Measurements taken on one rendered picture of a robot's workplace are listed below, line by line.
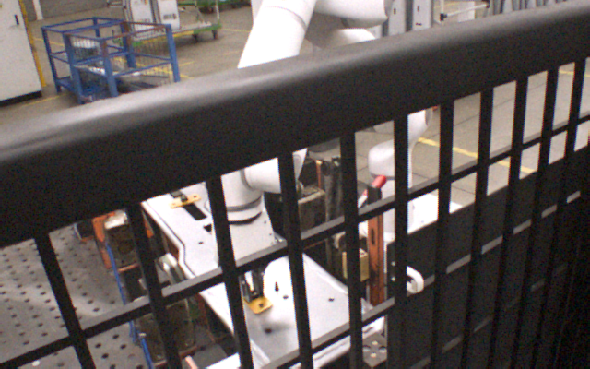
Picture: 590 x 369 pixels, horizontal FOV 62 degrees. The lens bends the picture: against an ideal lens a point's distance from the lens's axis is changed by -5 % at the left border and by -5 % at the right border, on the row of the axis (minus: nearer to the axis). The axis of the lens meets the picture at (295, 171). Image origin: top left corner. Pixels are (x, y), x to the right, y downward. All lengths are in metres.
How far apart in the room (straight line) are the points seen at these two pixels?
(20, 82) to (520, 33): 7.69
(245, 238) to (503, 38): 0.68
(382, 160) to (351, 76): 1.23
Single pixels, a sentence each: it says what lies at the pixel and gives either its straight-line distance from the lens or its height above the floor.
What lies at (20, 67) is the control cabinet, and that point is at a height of 0.47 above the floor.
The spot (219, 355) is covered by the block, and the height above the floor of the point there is 0.98.
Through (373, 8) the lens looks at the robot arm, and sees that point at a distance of 1.03.
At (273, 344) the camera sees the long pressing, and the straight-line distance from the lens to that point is 0.86.
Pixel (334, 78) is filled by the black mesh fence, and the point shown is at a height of 1.54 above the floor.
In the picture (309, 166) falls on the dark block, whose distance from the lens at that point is 1.18.
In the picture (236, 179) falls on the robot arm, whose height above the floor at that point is 1.26.
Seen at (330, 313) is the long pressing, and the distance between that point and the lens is 0.90.
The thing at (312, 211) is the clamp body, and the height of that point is 1.03.
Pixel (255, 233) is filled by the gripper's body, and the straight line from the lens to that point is 0.86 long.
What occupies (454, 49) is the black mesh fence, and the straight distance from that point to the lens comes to 0.19.
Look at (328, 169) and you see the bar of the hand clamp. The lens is 0.91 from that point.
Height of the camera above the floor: 1.58
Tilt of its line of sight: 24 degrees down
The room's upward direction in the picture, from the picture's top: 6 degrees counter-clockwise
